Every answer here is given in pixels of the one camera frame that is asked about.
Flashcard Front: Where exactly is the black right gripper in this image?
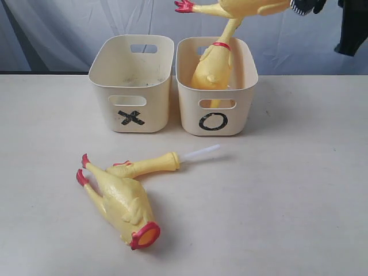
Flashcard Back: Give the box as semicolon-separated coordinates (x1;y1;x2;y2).
290;0;367;56

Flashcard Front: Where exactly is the yellow rubber chicken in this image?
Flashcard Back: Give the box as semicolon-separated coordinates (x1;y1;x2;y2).
174;0;291;19
191;18;243;90

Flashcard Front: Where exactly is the headless yellow rubber chicken body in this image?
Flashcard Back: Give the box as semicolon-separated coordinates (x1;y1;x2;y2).
76;154;161;250

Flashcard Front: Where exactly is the cream bin marked O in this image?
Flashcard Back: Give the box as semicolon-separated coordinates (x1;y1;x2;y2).
175;37;258;136

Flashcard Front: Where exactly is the cream bin marked X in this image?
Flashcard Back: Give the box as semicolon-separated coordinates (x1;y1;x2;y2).
89;34;175;133

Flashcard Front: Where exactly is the detached chicken head with tube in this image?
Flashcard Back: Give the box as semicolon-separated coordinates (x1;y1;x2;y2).
105;144;220;178

